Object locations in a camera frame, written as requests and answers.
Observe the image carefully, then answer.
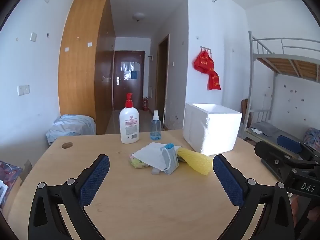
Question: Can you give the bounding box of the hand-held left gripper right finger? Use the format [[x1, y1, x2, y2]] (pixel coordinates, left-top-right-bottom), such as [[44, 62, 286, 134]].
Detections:
[[212, 154, 298, 240]]

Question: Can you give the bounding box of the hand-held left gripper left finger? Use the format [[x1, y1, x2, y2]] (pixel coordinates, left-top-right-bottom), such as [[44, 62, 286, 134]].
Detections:
[[28, 154, 110, 240]]

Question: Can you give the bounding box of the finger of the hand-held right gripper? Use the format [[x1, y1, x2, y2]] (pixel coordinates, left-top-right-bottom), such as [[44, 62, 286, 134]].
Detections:
[[254, 141, 318, 180], [277, 135, 320, 161]]

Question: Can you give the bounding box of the yellow foam net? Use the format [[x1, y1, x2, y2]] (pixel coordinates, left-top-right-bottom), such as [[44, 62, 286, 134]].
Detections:
[[177, 147, 213, 176]]

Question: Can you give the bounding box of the yellow-green printed packet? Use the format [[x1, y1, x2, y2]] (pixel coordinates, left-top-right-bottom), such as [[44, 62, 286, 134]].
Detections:
[[129, 154, 150, 168]]

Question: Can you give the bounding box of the white foam box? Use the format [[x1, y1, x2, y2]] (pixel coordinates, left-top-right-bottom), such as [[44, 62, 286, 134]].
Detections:
[[183, 102, 243, 156]]

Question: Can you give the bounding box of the colourful patterned cloth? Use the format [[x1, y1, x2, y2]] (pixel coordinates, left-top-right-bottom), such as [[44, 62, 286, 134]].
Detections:
[[304, 127, 320, 153]]

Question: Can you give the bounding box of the grey blanket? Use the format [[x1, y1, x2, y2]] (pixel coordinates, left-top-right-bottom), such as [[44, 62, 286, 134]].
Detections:
[[250, 121, 285, 138]]

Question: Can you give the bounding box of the light blue bedding bundle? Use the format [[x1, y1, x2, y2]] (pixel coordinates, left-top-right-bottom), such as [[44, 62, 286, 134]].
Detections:
[[46, 114, 97, 145]]

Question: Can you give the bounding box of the leaning wooden board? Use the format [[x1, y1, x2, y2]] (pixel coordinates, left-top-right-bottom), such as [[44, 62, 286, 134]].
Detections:
[[240, 99, 249, 124]]

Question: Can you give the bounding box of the white pump bottle red cap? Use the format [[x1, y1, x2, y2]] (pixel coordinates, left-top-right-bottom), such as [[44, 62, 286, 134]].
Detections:
[[119, 93, 140, 144]]

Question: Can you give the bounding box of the blue spray bottle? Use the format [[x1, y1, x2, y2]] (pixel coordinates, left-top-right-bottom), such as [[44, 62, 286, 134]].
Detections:
[[150, 110, 161, 140]]

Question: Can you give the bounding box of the metal bunk bed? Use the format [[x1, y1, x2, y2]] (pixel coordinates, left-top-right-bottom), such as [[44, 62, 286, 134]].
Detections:
[[241, 30, 320, 155]]

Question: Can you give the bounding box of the printed blanket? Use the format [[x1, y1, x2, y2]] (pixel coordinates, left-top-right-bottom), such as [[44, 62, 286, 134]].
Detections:
[[0, 160, 23, 205]]

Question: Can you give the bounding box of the dark brown entry door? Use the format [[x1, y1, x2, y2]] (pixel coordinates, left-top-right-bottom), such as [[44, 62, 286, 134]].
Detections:
[[112, 50, 146, 111]]

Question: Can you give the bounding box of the red cloth bag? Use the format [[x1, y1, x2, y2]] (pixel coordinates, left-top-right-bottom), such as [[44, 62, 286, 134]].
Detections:
[[208, 70, 221, 91], [193, 50, 209, 73], [205, 55, 215, 73]]

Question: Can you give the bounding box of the wooden wardrobe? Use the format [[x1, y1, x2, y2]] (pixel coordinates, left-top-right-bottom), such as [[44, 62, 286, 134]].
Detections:
[[58, 0, 116, 134]]

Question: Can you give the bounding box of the silvery sheet on door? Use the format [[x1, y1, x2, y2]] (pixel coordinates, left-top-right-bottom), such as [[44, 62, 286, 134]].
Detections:
[[120, 60, 141, 72]]

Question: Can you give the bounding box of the brown side door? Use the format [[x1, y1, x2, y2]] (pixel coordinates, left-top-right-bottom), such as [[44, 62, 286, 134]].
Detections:
[[155, 34, 170, 130]]

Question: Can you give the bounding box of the double white light switch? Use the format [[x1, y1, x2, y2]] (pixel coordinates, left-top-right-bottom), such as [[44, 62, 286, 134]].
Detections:
[[17, 84, 30, 96]]

